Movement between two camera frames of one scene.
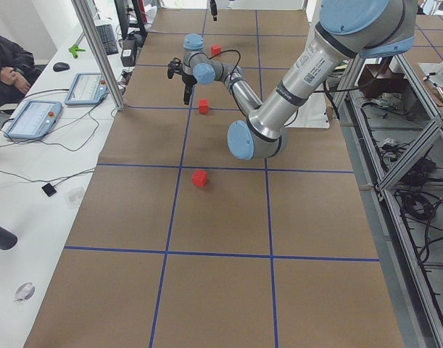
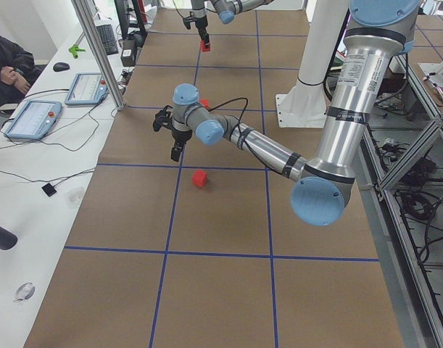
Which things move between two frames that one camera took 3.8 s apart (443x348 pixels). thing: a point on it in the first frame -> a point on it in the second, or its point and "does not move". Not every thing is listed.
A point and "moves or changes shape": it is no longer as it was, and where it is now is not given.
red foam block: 204,106 does not move
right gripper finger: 214,9 -> 201,24
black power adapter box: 128,52 does not move
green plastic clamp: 74,51 does not move
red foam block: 215,49 moves or changes shape
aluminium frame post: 104,61 does not move
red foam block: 199,178 does not move
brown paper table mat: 170,239 does not move
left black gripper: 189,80 -> 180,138
